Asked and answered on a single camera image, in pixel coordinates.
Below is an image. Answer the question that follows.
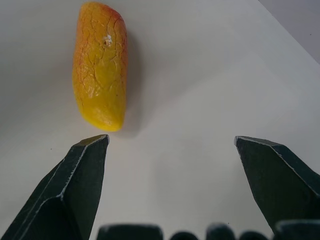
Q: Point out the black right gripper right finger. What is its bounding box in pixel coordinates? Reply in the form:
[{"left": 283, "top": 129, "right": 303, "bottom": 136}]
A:
[{"left": 234, "top": 135, "right": 320, "bottom": 240}]

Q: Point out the yellow orange mango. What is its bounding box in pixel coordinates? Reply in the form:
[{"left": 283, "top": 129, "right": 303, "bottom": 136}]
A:
[{"left": 71, "top": 1, "right": 129, "bottom": 133}]

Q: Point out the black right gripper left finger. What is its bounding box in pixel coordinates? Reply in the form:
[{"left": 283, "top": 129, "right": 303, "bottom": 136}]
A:
[{"left": 0, "top": 134, "right": 110, "bottom": 240}]

